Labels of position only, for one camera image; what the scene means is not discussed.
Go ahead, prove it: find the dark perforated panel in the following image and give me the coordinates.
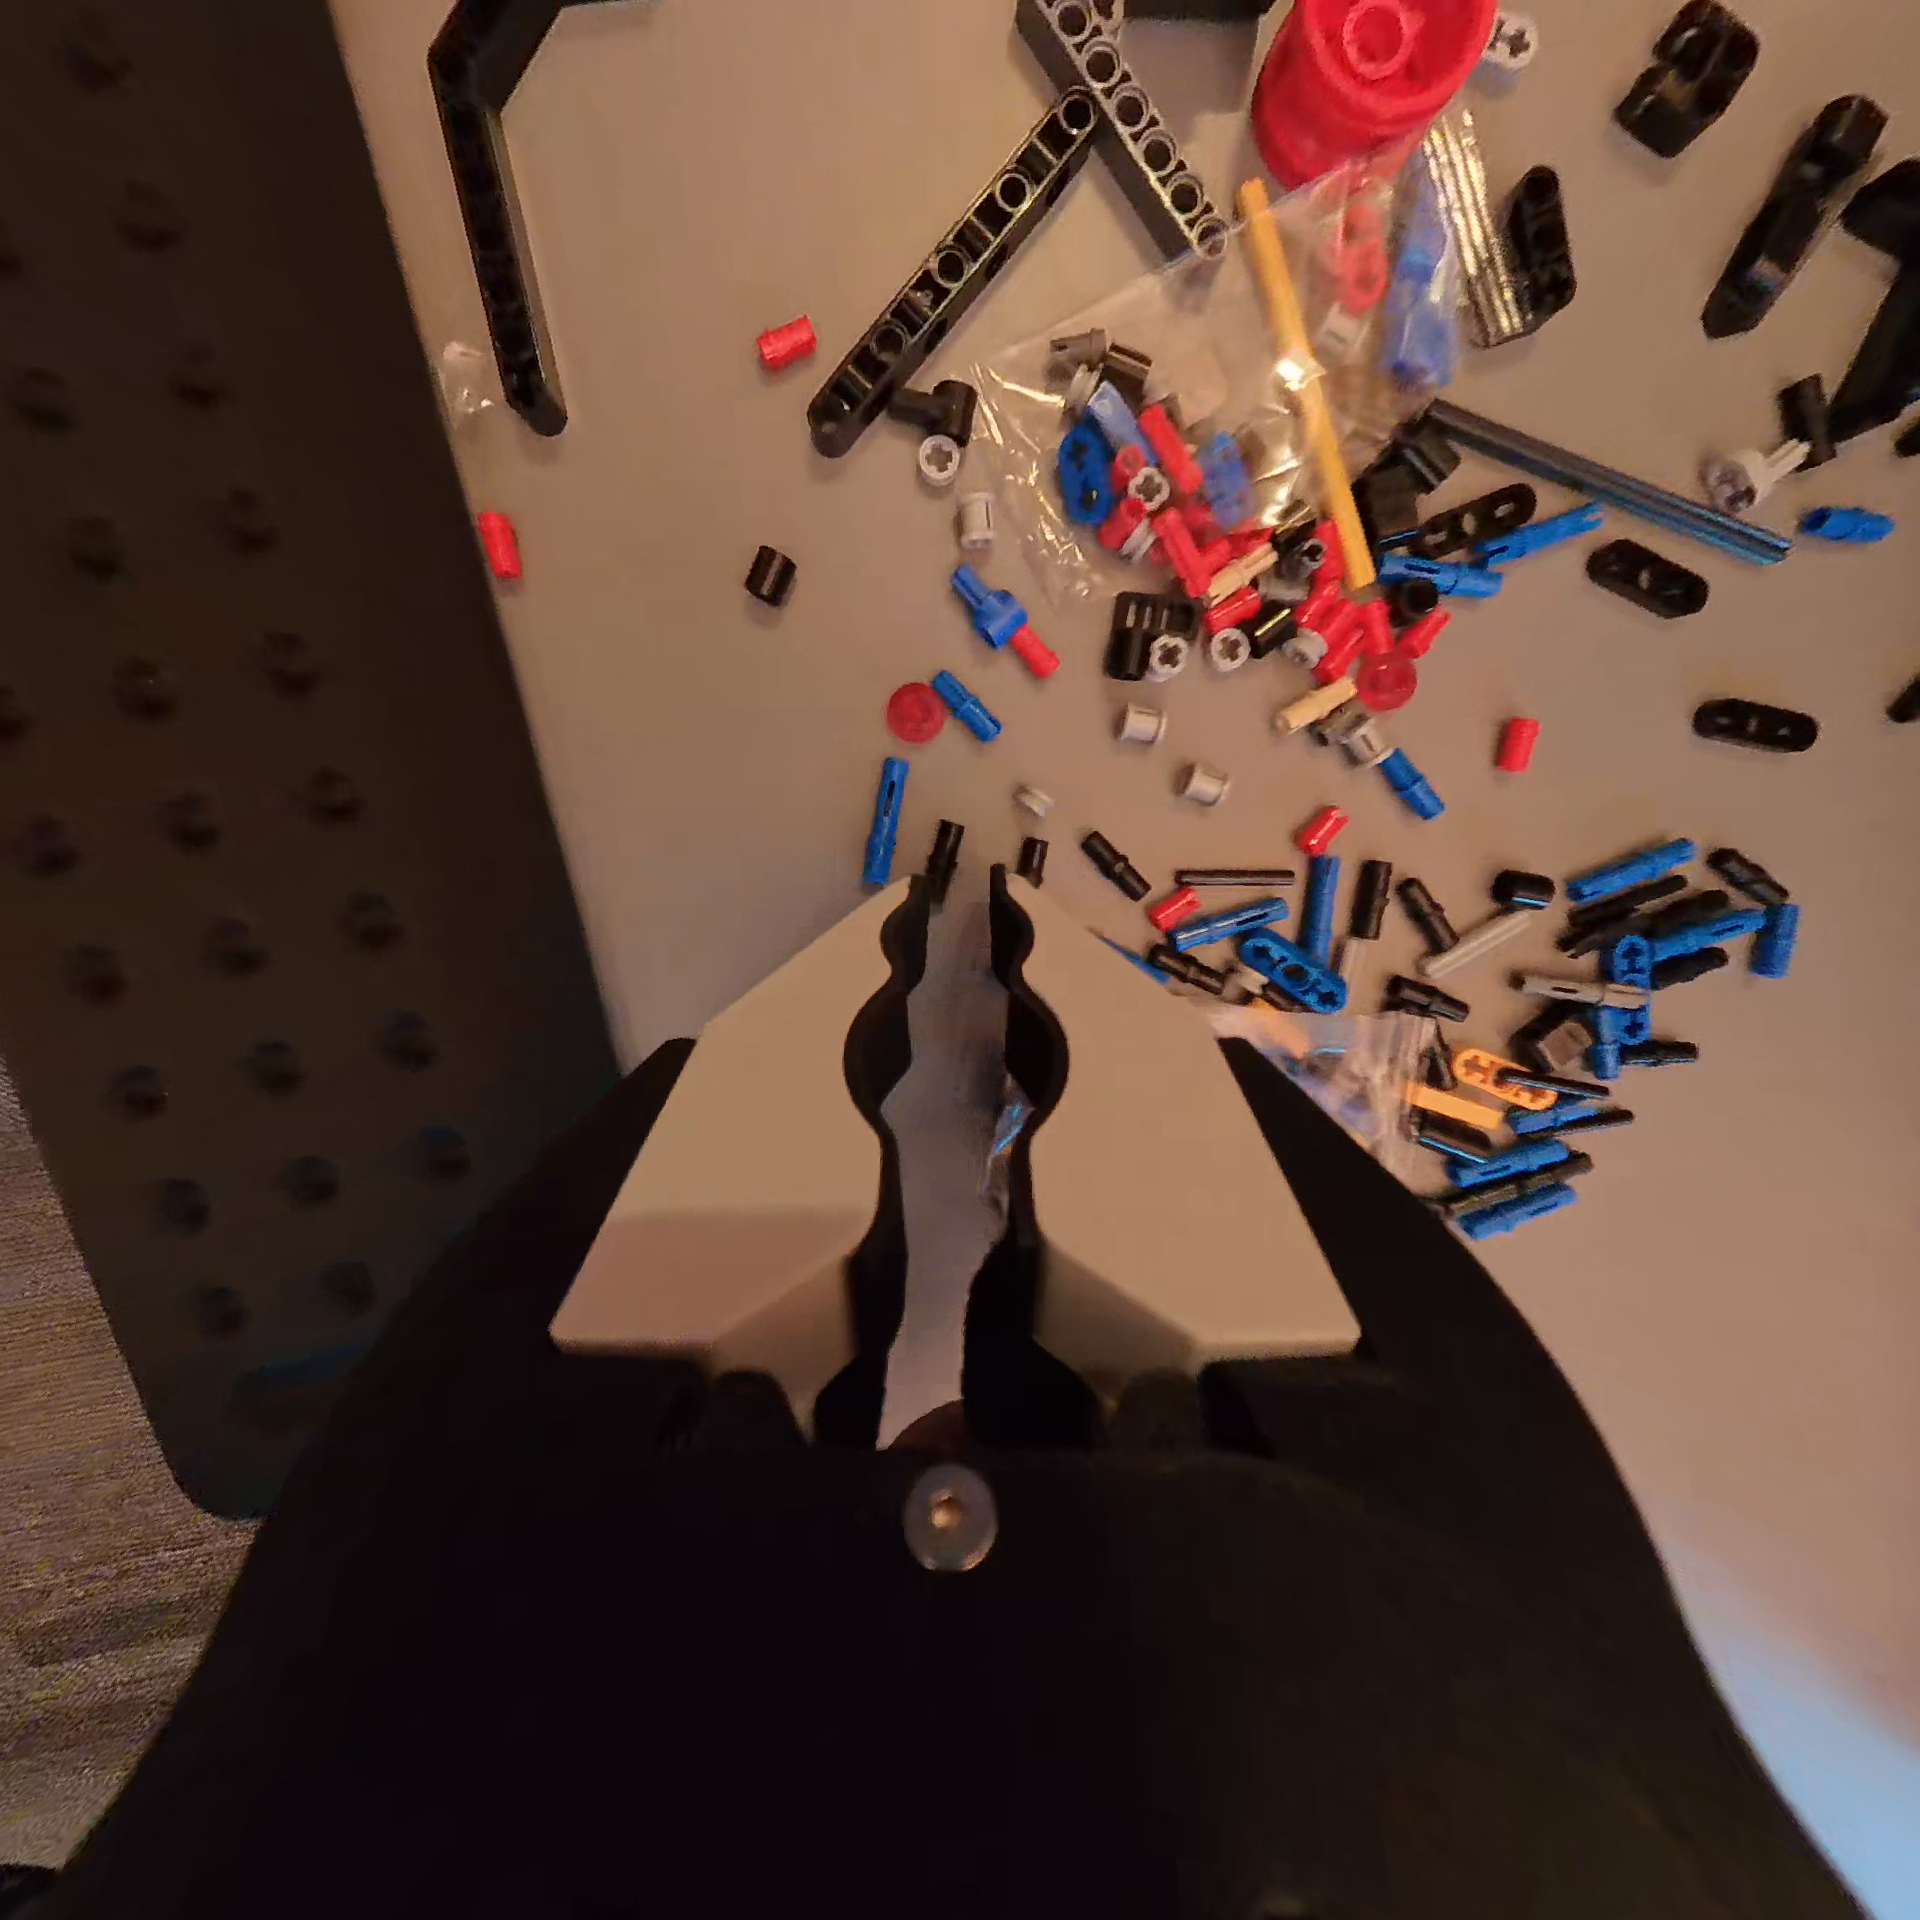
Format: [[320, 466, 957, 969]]
[[0, 0, 624, 1517]]

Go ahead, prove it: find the red wheel rim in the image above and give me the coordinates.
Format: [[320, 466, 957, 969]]
[[1251, 0, 1501, 193]]

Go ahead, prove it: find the long thin yellow axle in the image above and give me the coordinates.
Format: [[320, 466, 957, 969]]
[[1236, 176, 1379, 590]]

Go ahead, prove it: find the pile of small connector pins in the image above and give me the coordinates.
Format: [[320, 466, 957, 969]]
[[1145, 802, 1802, 1247]]

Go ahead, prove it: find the short black beam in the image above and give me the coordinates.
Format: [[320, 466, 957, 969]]
[[1504, 164, 1578, 324]]

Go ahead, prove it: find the dark grey holed beam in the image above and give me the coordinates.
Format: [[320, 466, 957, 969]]
[[1016, 0, 1232, 260]]

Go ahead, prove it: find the bulky black piece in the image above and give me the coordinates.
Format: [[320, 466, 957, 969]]
[[1821, 156, 1920, 444]]

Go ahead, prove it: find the black fork connector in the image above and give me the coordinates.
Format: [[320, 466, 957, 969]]
[[1612, 0, 1760, 160]]

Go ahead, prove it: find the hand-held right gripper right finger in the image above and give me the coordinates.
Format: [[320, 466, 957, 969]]
[[966, 863, 1362, 1445]]

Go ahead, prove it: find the long black connector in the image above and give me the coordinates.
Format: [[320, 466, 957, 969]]
[[1702, 91, 1890, 340]]

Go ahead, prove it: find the clear bag with orange parts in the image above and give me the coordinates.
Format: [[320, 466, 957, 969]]
[[1214, 1001, 1479, 1193]]

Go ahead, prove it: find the long dark axle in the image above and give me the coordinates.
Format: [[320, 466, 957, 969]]
[[1424, 395, 1794, 564]]

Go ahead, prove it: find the striped sticker sheet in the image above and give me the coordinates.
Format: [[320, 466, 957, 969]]
[[1416, 112, 1531, 348]]

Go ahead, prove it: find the black cross block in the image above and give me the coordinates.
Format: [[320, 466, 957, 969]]
[[1101, 592, 1202, 684]]

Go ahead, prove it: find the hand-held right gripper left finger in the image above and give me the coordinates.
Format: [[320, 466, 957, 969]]
[[551, 875, 935, 1445]]

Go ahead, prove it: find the long black straight beam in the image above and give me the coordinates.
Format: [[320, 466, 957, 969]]
[[805, 85, 1103, 460]]

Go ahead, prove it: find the grey white axle pin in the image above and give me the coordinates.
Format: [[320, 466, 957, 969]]
[[1702, 434, 1809, 512]]

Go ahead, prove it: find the clear plastic bag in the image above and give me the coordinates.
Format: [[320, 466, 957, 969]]
[[973, 149, 1463, 624]]

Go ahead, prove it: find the long black angled beam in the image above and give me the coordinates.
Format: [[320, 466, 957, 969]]
[[426, 0, 601, 438]]

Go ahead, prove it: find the heap of small mixed pins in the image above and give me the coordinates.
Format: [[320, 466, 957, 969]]
[[1050, 329, 1457, 821]]

